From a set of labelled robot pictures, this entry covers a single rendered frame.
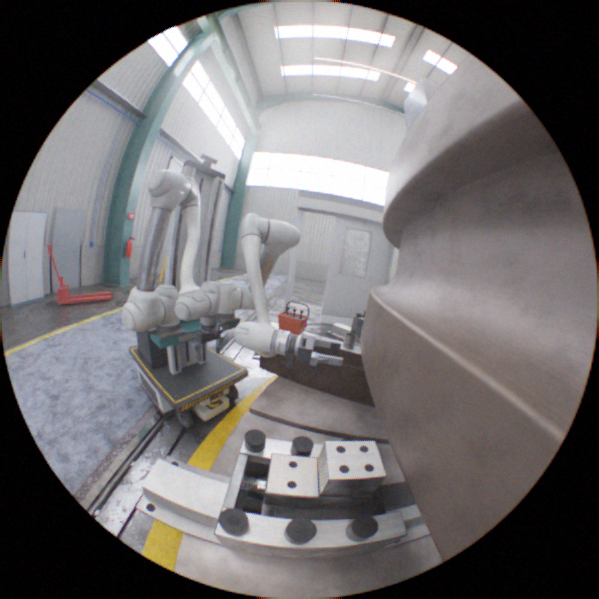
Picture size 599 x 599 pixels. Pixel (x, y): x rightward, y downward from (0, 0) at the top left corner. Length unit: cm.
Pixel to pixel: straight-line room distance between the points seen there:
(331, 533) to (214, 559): 48
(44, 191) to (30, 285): 224
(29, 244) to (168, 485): 553
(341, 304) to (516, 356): 417
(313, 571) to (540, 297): 96
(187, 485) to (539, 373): 93
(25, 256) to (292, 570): 598
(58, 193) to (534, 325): 706
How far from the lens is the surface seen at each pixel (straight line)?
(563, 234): 44
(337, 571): 94
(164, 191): 93
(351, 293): 440
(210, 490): 83
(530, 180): 51
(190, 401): 135
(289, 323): 145
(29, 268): 589
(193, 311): 82
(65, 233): 673
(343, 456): 48
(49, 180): 670
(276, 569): 90
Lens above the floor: 121
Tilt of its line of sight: 11 degrees down
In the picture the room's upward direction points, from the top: 9 degrees clockwise
